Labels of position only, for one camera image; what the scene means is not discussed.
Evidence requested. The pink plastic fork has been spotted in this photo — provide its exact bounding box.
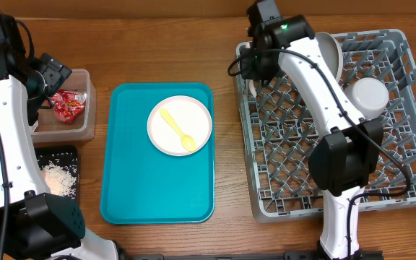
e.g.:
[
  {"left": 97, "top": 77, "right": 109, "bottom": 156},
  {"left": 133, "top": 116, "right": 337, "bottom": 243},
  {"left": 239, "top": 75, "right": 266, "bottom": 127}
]
[{"left": 246, "top": 79, "right": 257, "bottom": 98}]

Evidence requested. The large red snack wrapper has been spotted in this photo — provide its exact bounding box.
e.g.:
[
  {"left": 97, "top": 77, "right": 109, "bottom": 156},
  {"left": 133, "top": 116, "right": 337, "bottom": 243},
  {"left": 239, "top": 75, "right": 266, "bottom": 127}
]
[{"left": 51, "top": 90, "right": 87, "bottom": 124}]

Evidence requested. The grey shallow bowl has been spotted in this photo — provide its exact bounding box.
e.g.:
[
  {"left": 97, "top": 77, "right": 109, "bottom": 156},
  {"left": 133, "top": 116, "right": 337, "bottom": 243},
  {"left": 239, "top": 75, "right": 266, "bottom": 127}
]
[{"left": 315, "top": 32, "right": 343, "bottom": 82}]

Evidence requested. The pink round plate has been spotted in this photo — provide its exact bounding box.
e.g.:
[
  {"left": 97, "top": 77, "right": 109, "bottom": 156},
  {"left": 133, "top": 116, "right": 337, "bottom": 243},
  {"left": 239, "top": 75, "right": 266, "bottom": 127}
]
[{"left": 147, "top": 95, "right": 213, "bottom": 156}]

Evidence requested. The white rice pile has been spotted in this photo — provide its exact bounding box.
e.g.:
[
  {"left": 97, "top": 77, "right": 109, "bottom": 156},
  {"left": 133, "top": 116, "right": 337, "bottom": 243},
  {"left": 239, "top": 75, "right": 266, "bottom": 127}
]
[{"left": 41, "top": 162, "right": 77, "bottom": 199}]

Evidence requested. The yellow plastic spoon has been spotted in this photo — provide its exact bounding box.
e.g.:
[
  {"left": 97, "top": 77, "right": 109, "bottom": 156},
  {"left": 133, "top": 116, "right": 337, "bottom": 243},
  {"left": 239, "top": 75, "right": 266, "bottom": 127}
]
[{"left": 160, "top": 108, "right": 196, "bottom": 152}]

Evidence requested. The white deep bowl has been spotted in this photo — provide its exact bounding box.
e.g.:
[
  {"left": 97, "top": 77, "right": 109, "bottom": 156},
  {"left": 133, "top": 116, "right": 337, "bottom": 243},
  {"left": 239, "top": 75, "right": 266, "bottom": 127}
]
[{"left": 344, "top": 77, "right": 389, "bottom": 120}]

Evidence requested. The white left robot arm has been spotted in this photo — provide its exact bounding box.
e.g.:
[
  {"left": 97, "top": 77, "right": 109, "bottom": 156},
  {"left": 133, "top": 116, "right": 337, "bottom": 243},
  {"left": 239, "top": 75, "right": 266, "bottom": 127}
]
[{"left": 0, "top": 13, "right": 126, "bottom": 259}]

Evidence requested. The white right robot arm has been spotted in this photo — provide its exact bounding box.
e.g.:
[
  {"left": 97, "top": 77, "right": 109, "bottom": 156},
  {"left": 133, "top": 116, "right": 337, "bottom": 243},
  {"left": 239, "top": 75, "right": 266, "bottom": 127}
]
[{"left": 238, "top": 1, "right": 382, "bottom": 259}]

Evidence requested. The grey plastic dishwasher rack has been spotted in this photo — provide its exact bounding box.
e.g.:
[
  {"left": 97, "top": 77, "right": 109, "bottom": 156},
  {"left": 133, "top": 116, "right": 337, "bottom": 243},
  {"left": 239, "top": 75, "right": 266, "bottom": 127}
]
[{"left": 234, "top": 29, "right": 416, "bottom": 223}]

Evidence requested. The black food waste tray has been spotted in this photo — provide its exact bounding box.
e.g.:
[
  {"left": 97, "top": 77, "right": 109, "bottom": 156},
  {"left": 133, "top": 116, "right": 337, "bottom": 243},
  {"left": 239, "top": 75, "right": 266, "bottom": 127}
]
[{"left": 35, "top": 145, "right": 80, "bottom": 203}]

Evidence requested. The teal plastic serving tray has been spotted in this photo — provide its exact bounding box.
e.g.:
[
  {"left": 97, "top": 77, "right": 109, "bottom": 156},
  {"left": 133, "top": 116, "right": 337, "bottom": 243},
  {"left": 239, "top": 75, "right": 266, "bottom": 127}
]
[{"left": 100, "top": 83, "right": 215, "bottom": 225}]

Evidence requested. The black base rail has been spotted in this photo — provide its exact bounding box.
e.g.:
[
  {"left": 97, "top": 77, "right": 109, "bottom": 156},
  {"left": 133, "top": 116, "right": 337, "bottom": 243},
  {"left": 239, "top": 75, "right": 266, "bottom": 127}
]
[{"left": 128, "top": 249, "right": 384, "bottom": 260}]

